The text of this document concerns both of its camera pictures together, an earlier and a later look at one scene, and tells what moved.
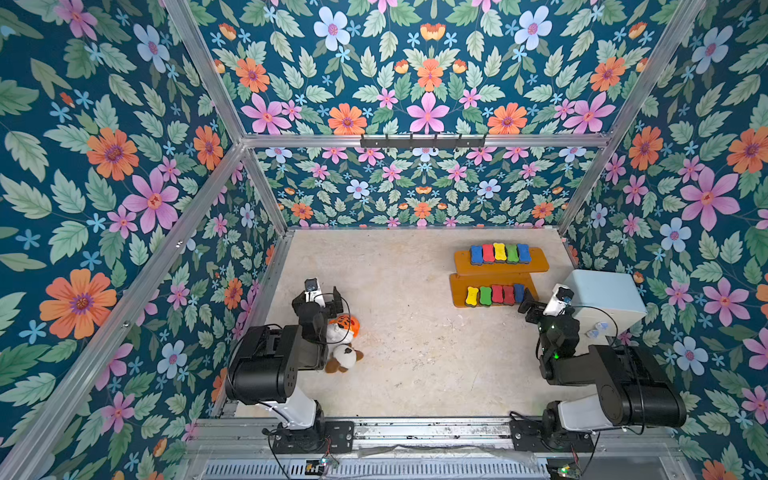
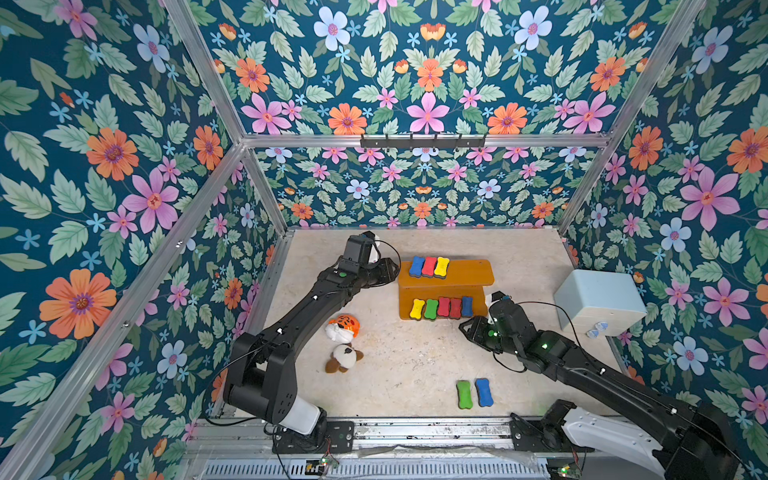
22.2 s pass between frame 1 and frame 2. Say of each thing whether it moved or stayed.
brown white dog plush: stayed
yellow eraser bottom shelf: moved
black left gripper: moved
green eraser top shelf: moved
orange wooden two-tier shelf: moved
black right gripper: moved
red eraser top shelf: moved
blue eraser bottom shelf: moved
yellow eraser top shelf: moved
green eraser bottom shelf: moved
